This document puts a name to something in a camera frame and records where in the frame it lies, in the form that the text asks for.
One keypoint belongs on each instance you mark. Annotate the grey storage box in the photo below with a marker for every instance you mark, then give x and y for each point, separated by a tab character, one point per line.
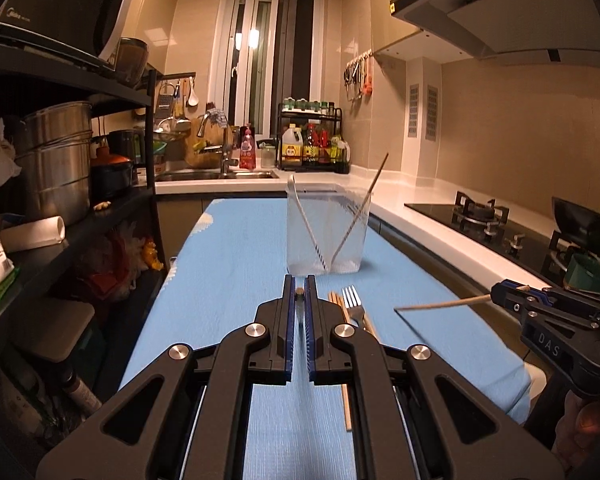
52	325

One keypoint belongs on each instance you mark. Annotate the white ladle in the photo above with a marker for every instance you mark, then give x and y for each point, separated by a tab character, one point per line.
192	96

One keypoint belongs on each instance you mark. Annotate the dark kettle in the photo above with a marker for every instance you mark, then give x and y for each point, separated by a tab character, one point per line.
127	145

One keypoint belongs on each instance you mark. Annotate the dark bottle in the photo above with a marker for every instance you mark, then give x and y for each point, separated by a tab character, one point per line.
82	391

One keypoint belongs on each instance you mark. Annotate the metal fork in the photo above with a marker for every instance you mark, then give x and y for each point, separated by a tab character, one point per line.
351	300

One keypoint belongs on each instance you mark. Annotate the checked dishcloth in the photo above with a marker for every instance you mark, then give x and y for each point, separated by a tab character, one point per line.
217	116

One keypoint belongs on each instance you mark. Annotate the white paper roll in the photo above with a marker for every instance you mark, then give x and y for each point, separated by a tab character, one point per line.
32	234

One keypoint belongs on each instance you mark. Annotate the steel kitchen sink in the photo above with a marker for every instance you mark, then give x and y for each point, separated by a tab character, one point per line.
200	176

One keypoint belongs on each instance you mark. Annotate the black microwave oven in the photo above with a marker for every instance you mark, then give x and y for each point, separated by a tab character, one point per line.
55	5

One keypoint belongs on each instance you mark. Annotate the small ginger piece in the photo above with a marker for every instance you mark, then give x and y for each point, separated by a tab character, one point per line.
102	205

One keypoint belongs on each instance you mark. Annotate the black pot with orange lid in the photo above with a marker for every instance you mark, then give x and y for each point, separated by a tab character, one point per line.
111	172

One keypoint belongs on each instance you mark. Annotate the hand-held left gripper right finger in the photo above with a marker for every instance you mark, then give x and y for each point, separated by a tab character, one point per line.
310	332

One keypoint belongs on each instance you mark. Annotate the wooden cutting board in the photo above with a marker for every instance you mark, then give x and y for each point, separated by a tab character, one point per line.
200	152

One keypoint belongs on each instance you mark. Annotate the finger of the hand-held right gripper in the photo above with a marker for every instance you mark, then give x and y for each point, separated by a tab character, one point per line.
575	302
505	296

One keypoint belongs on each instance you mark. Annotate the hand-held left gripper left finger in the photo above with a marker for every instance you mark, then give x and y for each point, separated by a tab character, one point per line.
291	332

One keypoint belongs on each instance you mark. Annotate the metal grater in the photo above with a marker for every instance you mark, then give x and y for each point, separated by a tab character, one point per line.
166	102

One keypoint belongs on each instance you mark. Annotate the grey wall vent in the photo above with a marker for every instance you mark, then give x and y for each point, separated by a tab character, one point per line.
414	110
432	112

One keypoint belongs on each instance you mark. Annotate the black metal shelf rack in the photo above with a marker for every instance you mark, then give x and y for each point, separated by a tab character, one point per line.
80	77

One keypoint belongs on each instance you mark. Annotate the person's right hand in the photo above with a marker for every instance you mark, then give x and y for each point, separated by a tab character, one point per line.
592	427

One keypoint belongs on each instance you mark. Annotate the hanging kitchen tools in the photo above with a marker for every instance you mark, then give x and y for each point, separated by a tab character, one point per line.
360	77

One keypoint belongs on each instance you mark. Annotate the blue woven table cloth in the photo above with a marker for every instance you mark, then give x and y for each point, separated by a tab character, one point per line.
230	270

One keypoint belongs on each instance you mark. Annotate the black wok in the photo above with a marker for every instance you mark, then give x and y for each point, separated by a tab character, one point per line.
582	225

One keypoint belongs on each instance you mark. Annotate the row of sauce bottles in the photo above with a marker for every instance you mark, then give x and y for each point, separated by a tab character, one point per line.
325	145

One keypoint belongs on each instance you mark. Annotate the clear lidded container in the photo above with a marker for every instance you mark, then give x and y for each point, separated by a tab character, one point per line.
268	156

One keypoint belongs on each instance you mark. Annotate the row of spice jars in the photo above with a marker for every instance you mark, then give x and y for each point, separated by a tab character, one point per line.
307	105

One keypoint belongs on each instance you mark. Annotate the chrome sink faucet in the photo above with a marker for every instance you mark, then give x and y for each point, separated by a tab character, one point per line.
225	155

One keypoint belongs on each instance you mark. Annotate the stacked steel steamer pot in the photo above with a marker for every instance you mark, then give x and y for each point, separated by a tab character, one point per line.
55	170

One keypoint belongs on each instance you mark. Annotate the black gas stove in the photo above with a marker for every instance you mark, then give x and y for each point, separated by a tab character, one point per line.
480	220

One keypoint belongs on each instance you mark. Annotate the green bowl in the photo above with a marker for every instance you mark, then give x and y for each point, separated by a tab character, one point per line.
592	272

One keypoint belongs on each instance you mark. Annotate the grey range hood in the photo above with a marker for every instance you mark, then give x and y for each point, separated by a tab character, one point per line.
505	15

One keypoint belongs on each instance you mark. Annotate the red and yellow plastic bags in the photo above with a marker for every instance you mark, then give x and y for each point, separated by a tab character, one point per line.
110	265

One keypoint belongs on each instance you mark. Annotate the metal strainer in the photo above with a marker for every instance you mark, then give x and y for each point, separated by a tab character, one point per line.
172	126

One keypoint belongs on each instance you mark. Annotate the black spice rack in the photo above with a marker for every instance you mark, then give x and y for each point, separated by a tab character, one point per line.
345	125

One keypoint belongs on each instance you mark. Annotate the pale wooden chopstick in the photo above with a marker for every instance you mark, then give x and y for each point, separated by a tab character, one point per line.
307	227

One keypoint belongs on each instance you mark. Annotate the dark round jar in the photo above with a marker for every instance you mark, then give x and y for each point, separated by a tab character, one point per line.
130	60

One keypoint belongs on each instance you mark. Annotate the clear plastic utensil holder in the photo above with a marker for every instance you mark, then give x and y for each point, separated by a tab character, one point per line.
330	255

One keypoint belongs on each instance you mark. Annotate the white framed window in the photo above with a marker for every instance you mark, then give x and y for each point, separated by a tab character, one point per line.
267	60

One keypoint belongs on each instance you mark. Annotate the yellow oil jug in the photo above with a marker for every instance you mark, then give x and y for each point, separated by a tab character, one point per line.
291	150

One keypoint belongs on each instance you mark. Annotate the pink dish soap bottle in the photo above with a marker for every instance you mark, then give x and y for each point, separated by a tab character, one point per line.
247	152

